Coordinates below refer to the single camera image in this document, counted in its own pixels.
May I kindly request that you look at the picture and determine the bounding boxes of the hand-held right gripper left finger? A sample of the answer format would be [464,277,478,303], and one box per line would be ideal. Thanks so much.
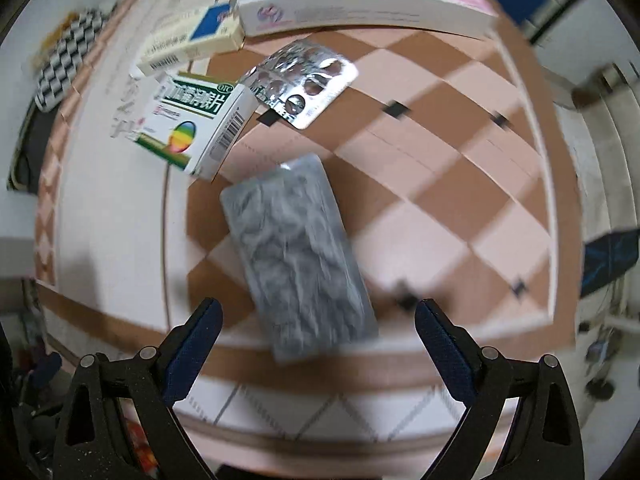
[52,298,224,480]

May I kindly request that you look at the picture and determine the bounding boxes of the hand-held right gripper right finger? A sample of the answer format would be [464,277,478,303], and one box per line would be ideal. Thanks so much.
[415,298,586,480]

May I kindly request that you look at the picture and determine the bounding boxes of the grey foil blister pack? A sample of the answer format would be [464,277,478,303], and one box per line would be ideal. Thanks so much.
[220,153,379,364]

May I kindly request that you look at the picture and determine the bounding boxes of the blue black bag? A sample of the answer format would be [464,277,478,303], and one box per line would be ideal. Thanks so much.
[580,230,640,298]

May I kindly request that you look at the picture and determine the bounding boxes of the white green medicine box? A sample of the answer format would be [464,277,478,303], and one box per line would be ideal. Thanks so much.
[112,73,258,181]

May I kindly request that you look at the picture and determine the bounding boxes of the silver pill blister pack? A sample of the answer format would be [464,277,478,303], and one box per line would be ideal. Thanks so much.
[237,39,360,130]

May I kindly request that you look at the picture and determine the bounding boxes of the cream blue medicine box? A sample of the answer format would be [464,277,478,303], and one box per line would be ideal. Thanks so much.
[137,3,246,77]

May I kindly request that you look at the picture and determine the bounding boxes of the black white checkered cloth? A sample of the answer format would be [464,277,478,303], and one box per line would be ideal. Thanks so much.
[33,9,109,111]

